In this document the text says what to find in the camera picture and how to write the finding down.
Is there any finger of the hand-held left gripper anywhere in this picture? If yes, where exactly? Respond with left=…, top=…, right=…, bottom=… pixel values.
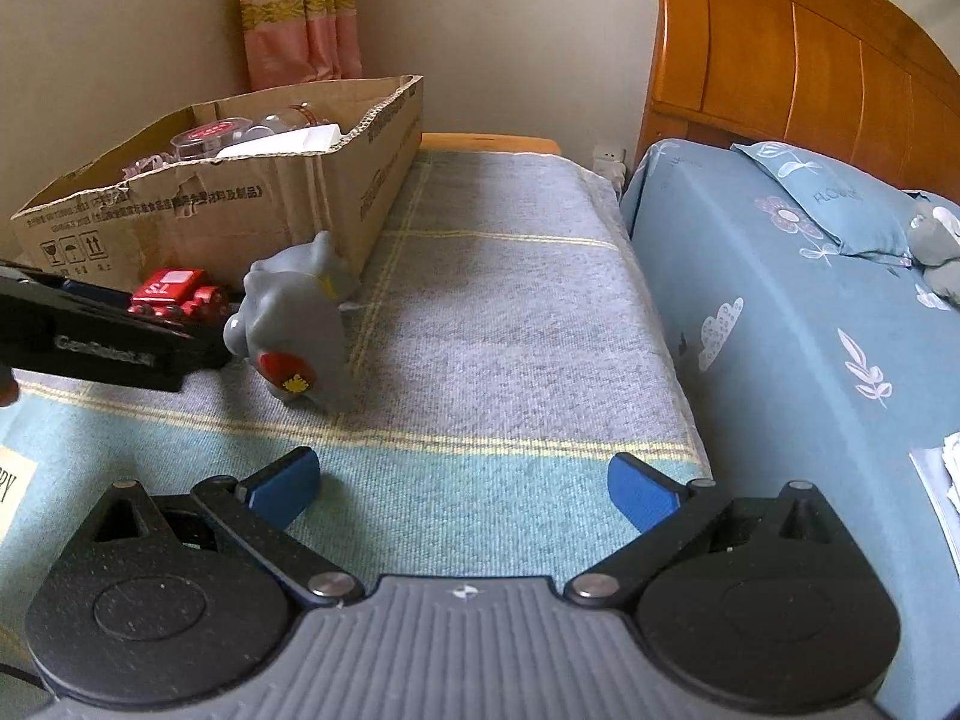
left=0, top=262, right=227, bottom=374

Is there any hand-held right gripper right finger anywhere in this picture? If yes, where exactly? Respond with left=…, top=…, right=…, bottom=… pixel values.
left=564, top=452, right=841, bottom=607

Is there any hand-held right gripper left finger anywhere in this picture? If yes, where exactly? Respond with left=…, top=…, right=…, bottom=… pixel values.
left=90, top=446, right=368, bottom=607

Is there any red toy truck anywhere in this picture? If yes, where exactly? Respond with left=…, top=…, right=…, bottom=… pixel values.
left=127, top=267, right=233, bottom=324

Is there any cardboard box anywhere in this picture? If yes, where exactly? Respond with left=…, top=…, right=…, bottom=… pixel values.
left=10, top=75, right=425, bottom=295

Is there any clear plastic jar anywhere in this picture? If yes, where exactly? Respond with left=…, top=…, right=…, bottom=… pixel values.
left=251, top=103, right=341, bottom=142

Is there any cream blanket label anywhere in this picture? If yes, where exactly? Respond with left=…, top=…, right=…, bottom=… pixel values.
left=0, top=445, right=39, bottom=545

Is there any grey elephant toy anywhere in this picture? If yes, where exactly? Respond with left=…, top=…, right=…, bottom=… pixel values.
left=223, top=230, right=362, bottom=414

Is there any blue floral bedsheet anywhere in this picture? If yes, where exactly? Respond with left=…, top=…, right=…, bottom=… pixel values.
left=619, top=138, right=960, bottom=720

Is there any clear round container red lid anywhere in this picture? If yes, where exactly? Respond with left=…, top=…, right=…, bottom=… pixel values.
left=171, top=116, right=256, bottom=163

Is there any grey checked blanket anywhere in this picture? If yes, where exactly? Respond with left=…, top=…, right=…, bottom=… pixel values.
left=0, top=148, right=715, bottom=676

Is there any white plastic box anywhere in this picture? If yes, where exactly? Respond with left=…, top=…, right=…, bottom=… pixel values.
left=217, top=125, right=346, bottom=161

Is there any white paper sheet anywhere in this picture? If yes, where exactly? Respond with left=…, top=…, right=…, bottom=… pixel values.
left=909, top=431, right=960, bottom=530

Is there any pink curtain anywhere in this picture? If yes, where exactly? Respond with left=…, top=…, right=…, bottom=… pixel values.
left=236, top=0, right=365, bottom=92

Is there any blue floral pillow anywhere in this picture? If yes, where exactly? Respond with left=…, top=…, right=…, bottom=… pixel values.
left=731, top=139, right=940, bottom=268

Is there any grey plush toy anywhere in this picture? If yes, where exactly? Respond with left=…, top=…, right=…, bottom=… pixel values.
left=907, top=202, right=960, bottom=309

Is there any wooden headboard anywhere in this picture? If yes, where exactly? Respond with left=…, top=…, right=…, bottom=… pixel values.
left=643, top=0, right=960, bottom=208

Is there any pink keychain toy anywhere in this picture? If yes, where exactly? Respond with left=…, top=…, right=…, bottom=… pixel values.
left=120, top=153, right=170, bottom=182

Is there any white wall socket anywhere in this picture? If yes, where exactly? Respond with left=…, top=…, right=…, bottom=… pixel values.
left=592, top=145, right=628, bottom=185

